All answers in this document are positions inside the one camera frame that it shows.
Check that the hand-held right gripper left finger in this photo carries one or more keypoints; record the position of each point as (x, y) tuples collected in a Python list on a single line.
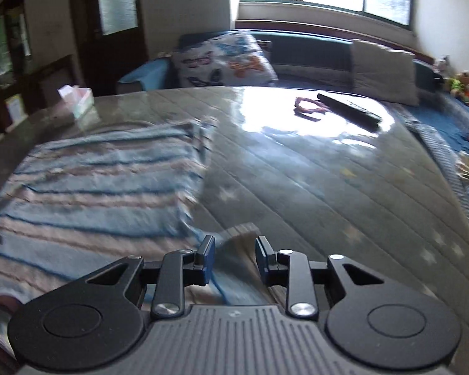
[(209, 259)]

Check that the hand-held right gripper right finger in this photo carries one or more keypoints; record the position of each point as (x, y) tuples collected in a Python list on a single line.
[(262, 262)]

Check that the blue striped cloth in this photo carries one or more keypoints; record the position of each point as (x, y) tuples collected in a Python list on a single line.
[(101, 187)]

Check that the small pink cloth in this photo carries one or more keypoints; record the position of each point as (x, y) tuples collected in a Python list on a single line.
[(308, 105)]

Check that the long black object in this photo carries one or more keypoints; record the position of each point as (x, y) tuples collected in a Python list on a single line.
[(348, 110)]

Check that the butterfly print pillow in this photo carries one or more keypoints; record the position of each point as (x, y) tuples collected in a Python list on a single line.
[(219, 62)]

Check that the white tissue box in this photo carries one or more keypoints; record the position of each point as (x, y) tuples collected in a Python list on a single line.
[(80, 101)]

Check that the teal sofa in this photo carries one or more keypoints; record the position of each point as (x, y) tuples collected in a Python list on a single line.
[(308, 52)]

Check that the grey pillow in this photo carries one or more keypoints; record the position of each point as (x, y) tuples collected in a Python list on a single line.
[(383, 70)]

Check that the blue sofa cover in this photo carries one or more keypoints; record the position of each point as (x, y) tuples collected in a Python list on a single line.
[(453, 125)]

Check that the dark wooden door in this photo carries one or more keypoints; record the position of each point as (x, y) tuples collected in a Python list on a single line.
[(86, 58)]

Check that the green plush toy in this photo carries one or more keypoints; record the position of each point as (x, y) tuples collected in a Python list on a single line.
[(455, 85)]

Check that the black and white plush toy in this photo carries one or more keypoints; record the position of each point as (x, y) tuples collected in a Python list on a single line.
[(441, 64)]

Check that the wooden cabinet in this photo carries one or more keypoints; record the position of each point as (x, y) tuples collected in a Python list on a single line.
[(8, 47)]

